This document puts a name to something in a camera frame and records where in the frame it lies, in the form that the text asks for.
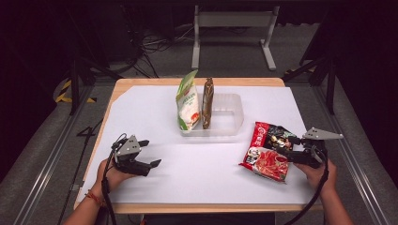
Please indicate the aluminium floor rail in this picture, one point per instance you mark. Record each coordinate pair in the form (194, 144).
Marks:
(47, 175)
(350, 162)

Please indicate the black tripod stand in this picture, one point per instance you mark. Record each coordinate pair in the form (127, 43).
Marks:
(330, 81)
(74, 78)

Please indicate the wooden table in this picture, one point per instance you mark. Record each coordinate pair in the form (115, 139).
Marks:
(219, 82)

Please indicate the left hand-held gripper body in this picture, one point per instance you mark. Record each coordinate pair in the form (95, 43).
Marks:
(130, 150)

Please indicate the brown food packet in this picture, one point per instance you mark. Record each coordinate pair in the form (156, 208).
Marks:
(207, 103)

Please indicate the yellow and black hazard tape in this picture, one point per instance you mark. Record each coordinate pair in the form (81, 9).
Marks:
(64, 90)

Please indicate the person's left hand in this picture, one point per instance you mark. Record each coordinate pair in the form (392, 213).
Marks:
(114, 178)

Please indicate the clear plastic container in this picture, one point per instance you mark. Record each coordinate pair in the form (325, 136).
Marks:
(228, 115)

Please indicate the white and green food packet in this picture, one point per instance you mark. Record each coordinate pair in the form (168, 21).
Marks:
(187, 106)

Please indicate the grey metal stand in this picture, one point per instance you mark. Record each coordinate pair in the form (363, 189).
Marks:
(234, 19)

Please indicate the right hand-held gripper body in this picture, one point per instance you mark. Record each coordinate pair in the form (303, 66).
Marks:
(313, 153)

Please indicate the person's right hand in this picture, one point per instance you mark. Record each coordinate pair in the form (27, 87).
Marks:
(319, 178)

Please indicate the red noodle packet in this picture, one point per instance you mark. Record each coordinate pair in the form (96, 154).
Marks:
(269, 165)

